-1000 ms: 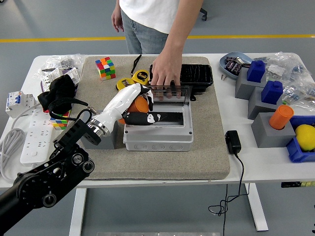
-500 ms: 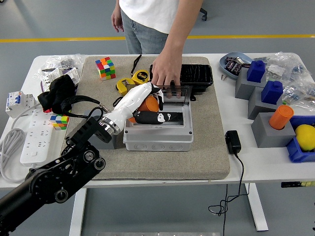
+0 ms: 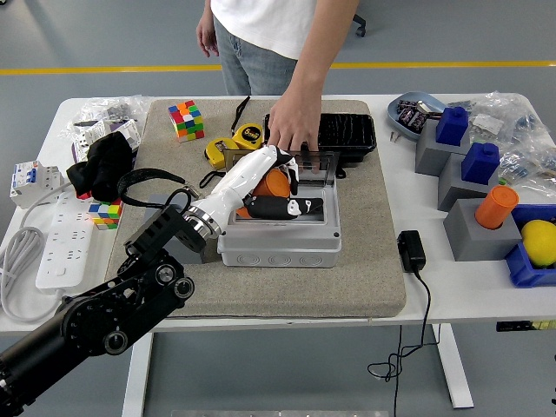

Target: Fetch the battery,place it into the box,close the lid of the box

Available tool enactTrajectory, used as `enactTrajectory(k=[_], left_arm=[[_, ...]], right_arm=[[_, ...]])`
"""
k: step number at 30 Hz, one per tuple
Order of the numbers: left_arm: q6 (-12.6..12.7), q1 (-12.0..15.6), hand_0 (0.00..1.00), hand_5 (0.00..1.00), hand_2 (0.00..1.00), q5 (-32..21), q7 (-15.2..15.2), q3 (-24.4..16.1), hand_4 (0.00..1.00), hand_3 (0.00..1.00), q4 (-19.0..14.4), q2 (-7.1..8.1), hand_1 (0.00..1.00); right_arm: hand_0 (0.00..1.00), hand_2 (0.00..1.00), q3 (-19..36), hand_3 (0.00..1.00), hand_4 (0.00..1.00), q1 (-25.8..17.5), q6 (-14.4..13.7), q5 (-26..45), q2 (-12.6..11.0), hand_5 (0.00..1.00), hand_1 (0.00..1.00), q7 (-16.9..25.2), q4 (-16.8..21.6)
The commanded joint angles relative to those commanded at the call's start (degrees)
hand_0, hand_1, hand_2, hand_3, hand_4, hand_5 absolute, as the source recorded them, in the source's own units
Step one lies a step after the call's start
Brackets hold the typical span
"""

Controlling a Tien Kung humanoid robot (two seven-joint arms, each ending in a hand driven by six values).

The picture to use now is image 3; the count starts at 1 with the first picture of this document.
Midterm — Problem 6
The person's right hand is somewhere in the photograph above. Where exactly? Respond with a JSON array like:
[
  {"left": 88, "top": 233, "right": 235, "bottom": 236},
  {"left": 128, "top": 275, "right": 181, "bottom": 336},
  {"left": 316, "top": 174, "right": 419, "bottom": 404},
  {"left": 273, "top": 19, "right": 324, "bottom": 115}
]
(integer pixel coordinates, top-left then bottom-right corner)
[{"left": 195, "top": 8, "right": 221, "bottom": 57}]

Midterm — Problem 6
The person's left hand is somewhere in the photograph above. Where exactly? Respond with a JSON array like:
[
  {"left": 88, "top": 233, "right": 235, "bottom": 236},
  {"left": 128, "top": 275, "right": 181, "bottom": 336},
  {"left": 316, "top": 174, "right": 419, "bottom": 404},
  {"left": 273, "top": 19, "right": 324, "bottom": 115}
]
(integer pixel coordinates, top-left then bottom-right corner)
[{"left": 266, "top": 93, "right": 323, "bottom": 171}]

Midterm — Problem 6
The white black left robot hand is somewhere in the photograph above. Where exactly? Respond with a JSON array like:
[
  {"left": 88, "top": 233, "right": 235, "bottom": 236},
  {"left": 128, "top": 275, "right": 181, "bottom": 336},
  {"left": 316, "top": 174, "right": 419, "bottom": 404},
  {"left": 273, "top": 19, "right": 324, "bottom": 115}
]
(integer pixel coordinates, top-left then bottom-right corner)
[{"left": 190, "top": 144, "right": 326, "bottom": 229}]

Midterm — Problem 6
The orange cylinder battery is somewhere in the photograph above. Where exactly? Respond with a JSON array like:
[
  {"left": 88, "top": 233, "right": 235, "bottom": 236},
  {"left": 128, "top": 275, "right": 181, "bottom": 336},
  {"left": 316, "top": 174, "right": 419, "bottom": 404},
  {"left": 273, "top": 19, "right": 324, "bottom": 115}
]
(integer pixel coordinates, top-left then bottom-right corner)
[
  {"left": 474, "top": 185, "right": 520, "bottom": 230},
  {"left": 236, "top": 168, "right": 291, "bottom": 218}
]

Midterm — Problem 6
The grey plastic junction box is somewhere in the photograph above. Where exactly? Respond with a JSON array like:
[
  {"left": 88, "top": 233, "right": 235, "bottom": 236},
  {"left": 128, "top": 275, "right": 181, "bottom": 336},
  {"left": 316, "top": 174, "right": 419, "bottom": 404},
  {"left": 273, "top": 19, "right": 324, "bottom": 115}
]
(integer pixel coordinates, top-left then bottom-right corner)
[{"left": 216, "top": 176, "right": 342, "bottom": 269}]

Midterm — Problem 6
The white socket box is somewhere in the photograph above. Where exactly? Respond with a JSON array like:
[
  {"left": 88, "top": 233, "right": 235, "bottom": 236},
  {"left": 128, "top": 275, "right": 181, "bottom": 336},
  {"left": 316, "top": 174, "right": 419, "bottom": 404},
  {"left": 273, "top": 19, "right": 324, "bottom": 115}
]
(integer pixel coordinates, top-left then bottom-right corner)
[{"left": 71, "top": 119, "right": 142, "bottom": 162}]

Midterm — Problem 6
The yellow tape measure black label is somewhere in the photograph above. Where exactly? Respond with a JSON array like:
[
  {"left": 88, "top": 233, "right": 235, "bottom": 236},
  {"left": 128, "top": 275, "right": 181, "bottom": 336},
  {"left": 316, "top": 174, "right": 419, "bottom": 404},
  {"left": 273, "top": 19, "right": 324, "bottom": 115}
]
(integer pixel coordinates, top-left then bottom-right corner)
[{"left": 198, "top": 137, "right": 243, "bottom": 189}]

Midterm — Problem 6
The yellow tape measure 5m print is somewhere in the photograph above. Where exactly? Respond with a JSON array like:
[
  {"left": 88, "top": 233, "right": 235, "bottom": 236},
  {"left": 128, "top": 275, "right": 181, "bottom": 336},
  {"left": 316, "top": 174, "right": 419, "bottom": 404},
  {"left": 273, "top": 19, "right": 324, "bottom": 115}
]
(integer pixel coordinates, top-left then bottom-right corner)
[{"left": 229, "top": 95, "right": 265, "bottom": 153}]

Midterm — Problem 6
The black plastic tray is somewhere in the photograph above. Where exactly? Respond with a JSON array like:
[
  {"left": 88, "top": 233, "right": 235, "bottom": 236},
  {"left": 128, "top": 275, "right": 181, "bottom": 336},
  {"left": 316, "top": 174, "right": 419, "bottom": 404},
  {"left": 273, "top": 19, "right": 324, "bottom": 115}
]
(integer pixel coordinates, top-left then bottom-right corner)
[{"left": 262, "top": 113, "right": 378, "bottom": 179}]

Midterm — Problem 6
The person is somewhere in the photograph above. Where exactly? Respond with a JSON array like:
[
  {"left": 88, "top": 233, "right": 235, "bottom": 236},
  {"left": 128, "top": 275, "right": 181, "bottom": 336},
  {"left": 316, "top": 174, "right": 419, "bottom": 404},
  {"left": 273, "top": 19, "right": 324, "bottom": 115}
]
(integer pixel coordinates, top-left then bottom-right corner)
[{"left": 195, "top": 0, "right": 361, "bottom": 171}]

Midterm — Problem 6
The large colourful puzzle cube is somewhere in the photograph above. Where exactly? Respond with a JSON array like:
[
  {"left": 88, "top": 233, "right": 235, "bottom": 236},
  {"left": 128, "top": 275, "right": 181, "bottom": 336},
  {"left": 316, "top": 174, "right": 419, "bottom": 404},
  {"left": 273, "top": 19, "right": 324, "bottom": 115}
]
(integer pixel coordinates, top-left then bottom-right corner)
[{"left": 168, "top": 100, "right": 206, "bottom": 143}]

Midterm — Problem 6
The black table control panel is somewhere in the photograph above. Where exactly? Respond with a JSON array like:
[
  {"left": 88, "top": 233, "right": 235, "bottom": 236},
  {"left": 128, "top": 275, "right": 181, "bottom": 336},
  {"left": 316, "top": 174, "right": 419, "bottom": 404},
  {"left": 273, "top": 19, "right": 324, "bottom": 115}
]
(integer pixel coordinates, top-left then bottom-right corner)
[{"left": 496, "top": 320, "right": 556, "bottom": 334}]

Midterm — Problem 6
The grey block with round hole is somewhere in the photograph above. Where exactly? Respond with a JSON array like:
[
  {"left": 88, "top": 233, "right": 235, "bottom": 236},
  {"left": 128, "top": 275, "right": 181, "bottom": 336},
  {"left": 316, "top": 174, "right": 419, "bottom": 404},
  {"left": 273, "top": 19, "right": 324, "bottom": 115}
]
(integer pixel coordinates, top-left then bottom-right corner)
[{"left": 145, "top": 193, "right": 221, "bottom": 265}]

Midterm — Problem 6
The light blue dish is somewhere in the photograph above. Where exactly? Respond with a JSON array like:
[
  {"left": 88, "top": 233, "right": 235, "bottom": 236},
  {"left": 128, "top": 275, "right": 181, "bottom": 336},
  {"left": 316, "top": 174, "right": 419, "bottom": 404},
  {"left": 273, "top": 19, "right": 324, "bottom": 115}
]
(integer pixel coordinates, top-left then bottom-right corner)
[{"left": 387, "top": 90, "right": 447, "bottom": 141}]

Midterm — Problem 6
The white table leg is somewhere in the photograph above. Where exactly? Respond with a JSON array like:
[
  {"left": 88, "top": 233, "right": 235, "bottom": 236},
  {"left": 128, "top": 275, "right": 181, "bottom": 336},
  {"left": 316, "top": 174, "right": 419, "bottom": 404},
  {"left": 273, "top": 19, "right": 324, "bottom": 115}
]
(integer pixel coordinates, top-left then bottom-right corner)
[
  {"left": 432, "top": 323, "right": 474, "bottom": 409},
  {"left": 121, "top": 332, "right": 156, "bottom": 417}
]

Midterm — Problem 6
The grey-brown table mat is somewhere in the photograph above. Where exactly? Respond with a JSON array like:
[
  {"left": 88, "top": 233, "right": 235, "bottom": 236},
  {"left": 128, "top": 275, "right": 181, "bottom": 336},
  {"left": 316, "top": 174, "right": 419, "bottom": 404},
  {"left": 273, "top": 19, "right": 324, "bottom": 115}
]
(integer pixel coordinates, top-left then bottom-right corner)
[{"left": 100, "top": 98, "right": 408, "bottom": 321}]

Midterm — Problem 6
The clear bag with dark parts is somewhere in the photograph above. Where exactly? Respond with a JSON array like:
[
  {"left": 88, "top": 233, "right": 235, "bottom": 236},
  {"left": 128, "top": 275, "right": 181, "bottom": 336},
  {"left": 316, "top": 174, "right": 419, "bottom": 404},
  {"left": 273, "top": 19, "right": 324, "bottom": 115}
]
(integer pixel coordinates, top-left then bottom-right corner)
[{"left": 60, "top": 94, "right": 153, "bottom": 140}]

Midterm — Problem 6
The blue storage bin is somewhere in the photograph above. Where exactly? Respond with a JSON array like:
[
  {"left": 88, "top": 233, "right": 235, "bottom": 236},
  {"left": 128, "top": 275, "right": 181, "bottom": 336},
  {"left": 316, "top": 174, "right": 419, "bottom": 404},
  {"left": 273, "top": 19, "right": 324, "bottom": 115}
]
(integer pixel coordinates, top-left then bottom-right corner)
[{"left": 504, "top": 203, "right": 556, "bottom": 288}]

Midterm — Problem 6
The silver brown small item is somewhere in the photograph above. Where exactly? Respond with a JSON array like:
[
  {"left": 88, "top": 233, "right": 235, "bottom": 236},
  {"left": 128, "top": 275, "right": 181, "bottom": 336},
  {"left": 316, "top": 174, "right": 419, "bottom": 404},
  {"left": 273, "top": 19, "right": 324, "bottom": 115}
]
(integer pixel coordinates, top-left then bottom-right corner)
[{"left": 415, "top": 100, "right": 443, "bottom": 119}]

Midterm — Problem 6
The grey block holder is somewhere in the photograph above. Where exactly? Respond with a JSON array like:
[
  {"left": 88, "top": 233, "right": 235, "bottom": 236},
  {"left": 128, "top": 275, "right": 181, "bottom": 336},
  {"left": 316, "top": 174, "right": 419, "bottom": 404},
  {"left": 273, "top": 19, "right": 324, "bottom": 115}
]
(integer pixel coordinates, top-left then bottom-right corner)
[
  {"left": 442, "top": 198, "right": 524, "bottom": 262},
  {"left": 437, "top": 152, "right": 500, "bottom": 213},
  {"left": 414, "top": 119, "right": 473, "bottom": 177}
]

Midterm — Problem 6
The black cloth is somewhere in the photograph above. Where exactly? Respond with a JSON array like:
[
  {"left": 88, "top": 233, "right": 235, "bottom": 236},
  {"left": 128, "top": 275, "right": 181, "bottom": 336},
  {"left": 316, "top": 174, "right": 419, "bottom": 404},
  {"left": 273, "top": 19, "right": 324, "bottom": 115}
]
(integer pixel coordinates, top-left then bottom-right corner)
[{"left": 65, "top": 132, "right": 136, "bottom": 203}]

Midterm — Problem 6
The small colourful puzzle cube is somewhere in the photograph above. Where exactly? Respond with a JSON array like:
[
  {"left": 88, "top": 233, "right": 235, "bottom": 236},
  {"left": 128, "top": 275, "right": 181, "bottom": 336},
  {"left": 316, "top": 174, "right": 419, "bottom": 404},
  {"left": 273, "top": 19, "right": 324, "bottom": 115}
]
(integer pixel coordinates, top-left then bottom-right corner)
[{"left": 88, "top": 197, "right": 124, "bottom": 231}]

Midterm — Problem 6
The yellow fruit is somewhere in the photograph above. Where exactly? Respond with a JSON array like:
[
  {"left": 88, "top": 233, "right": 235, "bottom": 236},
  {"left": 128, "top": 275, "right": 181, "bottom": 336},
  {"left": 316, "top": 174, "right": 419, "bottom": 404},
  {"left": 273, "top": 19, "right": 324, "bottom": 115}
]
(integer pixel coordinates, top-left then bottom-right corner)
[{"left": 520, "top": 219, "right": 556, "bottom": 268}]

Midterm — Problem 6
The blue plastic block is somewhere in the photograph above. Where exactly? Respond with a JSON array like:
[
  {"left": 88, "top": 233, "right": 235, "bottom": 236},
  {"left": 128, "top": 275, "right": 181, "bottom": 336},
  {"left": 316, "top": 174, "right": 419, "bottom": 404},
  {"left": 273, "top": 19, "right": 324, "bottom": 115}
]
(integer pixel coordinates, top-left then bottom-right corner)
[
  {"left": 460, "top": 142, "right": 501, "bottom": 185},
  {"left": 435, "top": 106, "right": 470, "bottom": 147}
]

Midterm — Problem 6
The black power adapter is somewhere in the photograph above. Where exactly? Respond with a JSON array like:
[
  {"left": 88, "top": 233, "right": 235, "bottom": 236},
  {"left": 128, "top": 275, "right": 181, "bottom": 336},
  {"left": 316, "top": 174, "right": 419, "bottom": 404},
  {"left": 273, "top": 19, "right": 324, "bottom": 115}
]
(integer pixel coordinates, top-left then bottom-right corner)
[{"left": 397, "top": 229, "right": 427, "bottom": 274}]

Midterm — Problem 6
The white power strip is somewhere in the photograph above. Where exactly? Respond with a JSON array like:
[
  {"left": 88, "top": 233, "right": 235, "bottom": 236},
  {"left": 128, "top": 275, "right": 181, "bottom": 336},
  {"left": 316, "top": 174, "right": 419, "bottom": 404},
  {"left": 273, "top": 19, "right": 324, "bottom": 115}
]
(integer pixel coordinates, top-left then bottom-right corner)
[{"left": 35, "top": 190, "right": 95, "bottom": 290}]

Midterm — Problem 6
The clear bag of parts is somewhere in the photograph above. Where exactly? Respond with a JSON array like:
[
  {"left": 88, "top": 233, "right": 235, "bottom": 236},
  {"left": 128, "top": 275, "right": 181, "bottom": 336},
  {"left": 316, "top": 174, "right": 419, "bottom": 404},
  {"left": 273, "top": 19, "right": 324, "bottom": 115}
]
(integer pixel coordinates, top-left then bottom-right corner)
[
  {"left": 497, "top": 145, "right": 556, "bottom": 196},
  {"left": 447, "top": 90, "right": 544, "bottom": 147}
]

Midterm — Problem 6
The white blue circuit breaker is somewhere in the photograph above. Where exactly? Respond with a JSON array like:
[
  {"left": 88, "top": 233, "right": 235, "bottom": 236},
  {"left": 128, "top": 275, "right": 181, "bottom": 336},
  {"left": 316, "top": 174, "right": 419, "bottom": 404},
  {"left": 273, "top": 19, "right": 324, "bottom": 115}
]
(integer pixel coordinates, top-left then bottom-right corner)
[{"left": 9, "top": 159, "right": 62, "bottom": 209}]

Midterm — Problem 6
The black adapter cord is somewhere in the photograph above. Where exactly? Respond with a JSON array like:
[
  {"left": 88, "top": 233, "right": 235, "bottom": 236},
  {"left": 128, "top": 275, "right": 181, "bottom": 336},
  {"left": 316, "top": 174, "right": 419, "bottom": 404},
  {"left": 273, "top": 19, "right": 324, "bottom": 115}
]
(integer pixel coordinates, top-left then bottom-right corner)
[{"left": 367, "top": 268, "right": 442, "bottom": 417}]

